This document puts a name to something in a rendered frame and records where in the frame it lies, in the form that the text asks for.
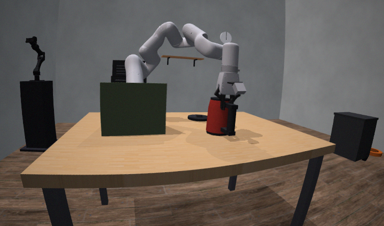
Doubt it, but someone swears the dark red kettle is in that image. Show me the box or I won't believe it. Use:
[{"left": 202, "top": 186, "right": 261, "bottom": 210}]
[{"left": 206, "top": 97, "right": 238, "bottom": 136}]

